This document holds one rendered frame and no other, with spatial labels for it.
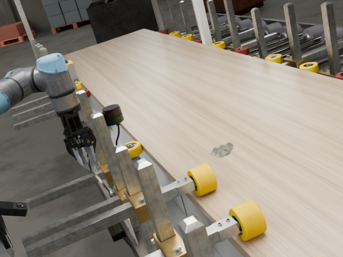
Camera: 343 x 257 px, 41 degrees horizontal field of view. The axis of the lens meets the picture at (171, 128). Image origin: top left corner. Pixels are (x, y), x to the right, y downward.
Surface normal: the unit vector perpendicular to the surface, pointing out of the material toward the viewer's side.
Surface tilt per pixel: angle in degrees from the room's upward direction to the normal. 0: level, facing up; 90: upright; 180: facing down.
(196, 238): 90
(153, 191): 90
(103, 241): 0
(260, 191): 0
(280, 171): 0
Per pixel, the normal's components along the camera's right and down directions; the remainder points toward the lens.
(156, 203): 0.36, 0.27
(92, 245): -0.26, -0.89
